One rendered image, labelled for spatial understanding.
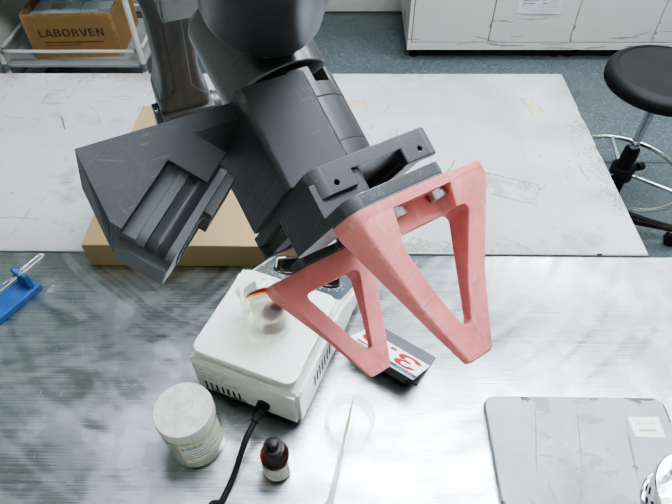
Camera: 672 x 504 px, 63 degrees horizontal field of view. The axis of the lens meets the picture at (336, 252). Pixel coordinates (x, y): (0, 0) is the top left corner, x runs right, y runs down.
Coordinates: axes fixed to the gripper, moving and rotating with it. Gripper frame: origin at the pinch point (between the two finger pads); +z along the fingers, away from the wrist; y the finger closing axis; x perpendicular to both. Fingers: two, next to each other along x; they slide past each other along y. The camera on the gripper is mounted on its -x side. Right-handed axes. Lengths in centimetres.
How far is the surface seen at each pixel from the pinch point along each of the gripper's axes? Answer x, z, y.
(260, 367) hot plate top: 0.1, -1.5, -31.3
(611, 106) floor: 230, -25, -144
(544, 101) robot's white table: 74, -19, -47
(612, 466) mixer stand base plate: 25.9, 24.3, -22.1
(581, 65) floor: 249, -53, -160
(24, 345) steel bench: -20, -17, -53
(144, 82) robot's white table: 15, -59, -77
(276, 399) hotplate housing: 0.5, 2.3, -33.1
